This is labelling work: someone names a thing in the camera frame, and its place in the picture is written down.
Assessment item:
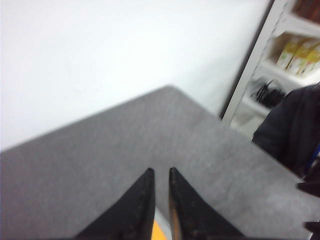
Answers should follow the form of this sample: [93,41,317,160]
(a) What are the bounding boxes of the yellow green packages on shelf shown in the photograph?
[276,36,320,77]

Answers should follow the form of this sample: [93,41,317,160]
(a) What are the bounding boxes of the white metal storage shelf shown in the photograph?
[222,0,320,139]

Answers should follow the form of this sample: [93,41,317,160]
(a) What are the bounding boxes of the black cables on shelf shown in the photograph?
[250,79,286,108]

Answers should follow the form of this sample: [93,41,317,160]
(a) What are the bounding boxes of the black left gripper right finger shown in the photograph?
[168,167,245,240]

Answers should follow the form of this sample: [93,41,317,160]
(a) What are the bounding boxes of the person in dark jacket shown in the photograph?
[252,84,320,182]

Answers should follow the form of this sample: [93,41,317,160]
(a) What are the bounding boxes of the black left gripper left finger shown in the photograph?
[76,168,156,240]

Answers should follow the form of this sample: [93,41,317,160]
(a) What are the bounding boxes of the yellow corn cob piece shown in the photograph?
[151,220,167,240]

